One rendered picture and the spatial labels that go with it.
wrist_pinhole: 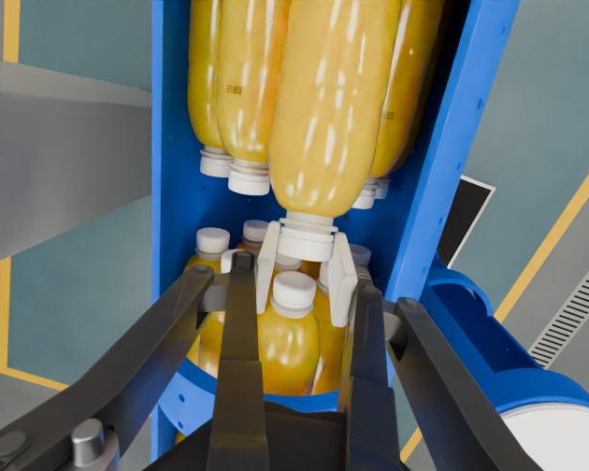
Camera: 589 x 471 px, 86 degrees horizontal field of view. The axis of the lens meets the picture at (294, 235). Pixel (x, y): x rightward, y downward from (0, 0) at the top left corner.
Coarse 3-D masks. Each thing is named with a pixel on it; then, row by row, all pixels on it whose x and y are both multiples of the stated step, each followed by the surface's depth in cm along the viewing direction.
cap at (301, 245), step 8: (280, 232) 21; (288, 232) 21; (296, 232) 20; (304, 232) 20; (280, 240) 21; (288, 240) 20; (296, 240) 20; (304, 240) 20; (312, 240) 20; (320, 240) 20; (328, 240) 21; (280, 248) 21; (288, 248) 20; (296, 248) 20; (304, 248) 20; (312, 248) 20; (320, 248) 20; (328, 248) 21; (296, 256) 20; (304, 256) 20; (312, 256) 20; (320, 256) 20; (328, 256) 21
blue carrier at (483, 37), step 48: (480, 0) 17; (480, 48) 19; (432, 96) 34; (480, 96) 21; (192, 144) 36; (432, 144) 20; (192, 192) 38; (432, 192) 21; (192, 240) 41; (240, 240) 47; (384, 240) 41; (432, 240) 24; (384, 288) 41; (192, 384) 26; (192, 432) 28
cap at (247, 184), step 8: (232, 168) 30; (232, 176) 29; (240, 176) 28; (248, 176) 28; (256, 176) 28; (264, 176) 29; (232, 184) 29; (240, 184) 28; (248, 184) 28; (256, 184) 28; (264, 184) 29; (240, 192) 29; (248, 192) 28; (256, 192) 29; (264, 192) 29
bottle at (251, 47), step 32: (224, 0) 23; (256, 0) 22; (288, 0) 22; (224, 32) 24; (256, 32) 23; (224, 64) 24; (256, 64) 24; (224, 96) 25; (256, 96) 24; (224, 128) 26; (256, 128) 25; (256, 160) 27
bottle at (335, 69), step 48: (336, 0) 18; (384, 0) 18; (288, 48) 19; (336, 48) 18; (384, 48) 19; (288, 96) 19; (336, 96) 18; (384, 96) 20; (288, 144) 19; (336, 144) 18; (288, 192) 20; (336, 192) 19
